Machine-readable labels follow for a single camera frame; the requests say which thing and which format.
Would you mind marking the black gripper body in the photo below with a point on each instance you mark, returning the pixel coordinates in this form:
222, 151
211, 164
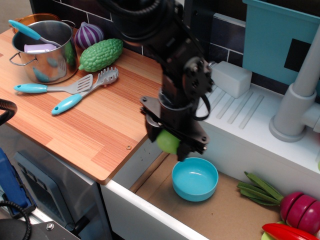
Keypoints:
180, 121

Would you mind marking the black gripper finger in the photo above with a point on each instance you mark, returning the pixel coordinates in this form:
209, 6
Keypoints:
183, 151
153, 127

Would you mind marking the green toy pear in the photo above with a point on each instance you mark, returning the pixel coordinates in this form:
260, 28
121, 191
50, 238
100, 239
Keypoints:
167, 142

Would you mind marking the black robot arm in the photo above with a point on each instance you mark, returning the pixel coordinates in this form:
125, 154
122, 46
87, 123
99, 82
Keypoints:
157, 26

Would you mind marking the blue plastic bowl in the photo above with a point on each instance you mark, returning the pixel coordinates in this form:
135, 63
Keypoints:
194, 179

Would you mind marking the orange transparent bowl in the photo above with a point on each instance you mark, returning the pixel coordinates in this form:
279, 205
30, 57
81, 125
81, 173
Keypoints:
37, 17

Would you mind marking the white toy bottle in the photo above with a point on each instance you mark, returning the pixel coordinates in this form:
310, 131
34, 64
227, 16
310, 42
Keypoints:
232, 79

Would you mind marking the green toy bitter gourd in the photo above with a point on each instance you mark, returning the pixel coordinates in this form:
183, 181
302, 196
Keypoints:
100, 55

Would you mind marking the grey oven door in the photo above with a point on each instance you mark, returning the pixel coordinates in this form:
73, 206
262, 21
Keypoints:
65, 195

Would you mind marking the purple striped toy onion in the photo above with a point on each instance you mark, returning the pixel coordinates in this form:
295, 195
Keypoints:
88, 35

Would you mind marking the grey toy faucet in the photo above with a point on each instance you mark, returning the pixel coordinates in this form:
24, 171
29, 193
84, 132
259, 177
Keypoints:
298, 109

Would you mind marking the teal box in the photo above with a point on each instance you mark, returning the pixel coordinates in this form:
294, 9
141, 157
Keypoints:
277, 40

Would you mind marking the stainless steel pot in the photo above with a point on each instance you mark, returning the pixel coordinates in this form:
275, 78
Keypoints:
48, 67

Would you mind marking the red toy chili pepper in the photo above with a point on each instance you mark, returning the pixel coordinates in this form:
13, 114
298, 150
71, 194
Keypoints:
284, 232

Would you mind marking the magenta toy radish green leaves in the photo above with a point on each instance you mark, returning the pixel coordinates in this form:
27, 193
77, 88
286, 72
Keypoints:
297, 209

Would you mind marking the lilac cup in pot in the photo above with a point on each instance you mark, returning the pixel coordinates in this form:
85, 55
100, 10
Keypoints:
39, 48

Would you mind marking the blue block lower left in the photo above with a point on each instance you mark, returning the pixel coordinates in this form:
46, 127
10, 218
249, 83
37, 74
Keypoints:
13, 187

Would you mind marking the grey pasta server blue handle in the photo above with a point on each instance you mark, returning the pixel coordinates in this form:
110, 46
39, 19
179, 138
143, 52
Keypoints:
105, 77

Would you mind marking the grey slotted spatula blue handle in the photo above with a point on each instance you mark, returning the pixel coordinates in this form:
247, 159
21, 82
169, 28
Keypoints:
80, 85

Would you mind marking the dark vertical post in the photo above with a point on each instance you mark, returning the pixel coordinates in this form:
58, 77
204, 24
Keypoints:
198, 15

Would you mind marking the blue handled spoon in pot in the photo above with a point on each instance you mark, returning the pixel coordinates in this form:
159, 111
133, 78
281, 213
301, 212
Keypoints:
31, 33

